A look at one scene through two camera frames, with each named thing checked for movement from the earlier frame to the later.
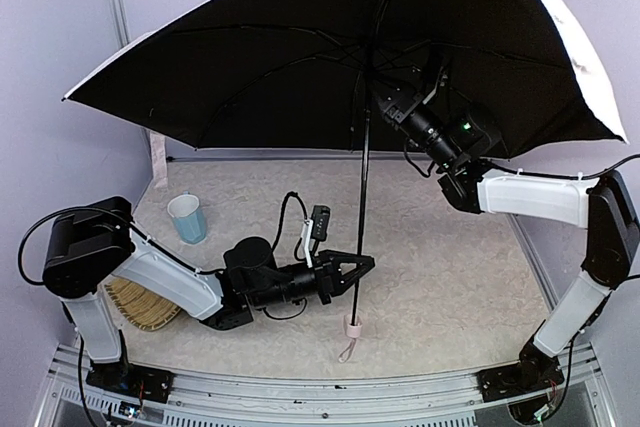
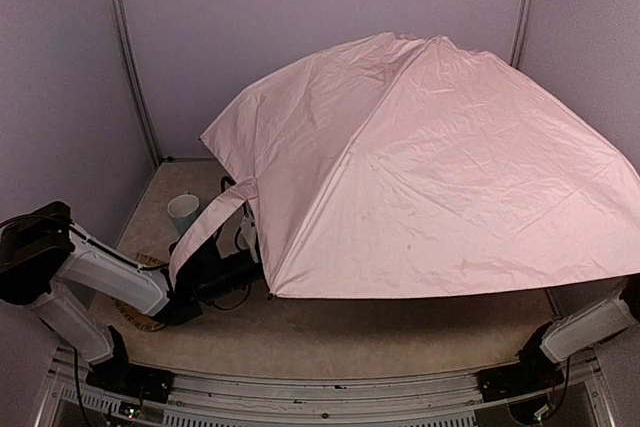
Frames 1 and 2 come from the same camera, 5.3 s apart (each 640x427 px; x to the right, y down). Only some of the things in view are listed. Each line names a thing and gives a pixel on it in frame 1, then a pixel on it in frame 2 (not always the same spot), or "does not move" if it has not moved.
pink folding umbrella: [311, 46] to [394, 166]
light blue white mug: [188, 217] does not move
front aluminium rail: [396, 398] does not move
